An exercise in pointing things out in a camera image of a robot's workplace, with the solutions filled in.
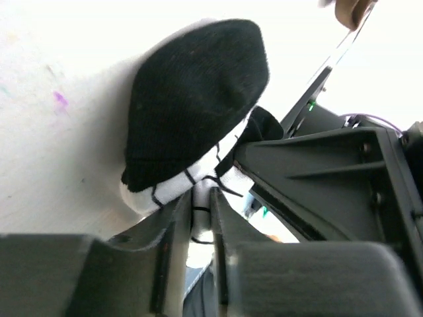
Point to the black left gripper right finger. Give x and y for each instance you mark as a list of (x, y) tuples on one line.
[(256, 276)]

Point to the white black striped sock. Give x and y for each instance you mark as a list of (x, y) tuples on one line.
[(193, 102)]

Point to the brown striped sock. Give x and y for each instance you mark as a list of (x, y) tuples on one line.
[(350, 13)]

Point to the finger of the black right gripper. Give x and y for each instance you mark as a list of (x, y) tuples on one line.
[(345, 184)]

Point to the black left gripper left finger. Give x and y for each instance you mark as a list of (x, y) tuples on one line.
[(140, 272)]

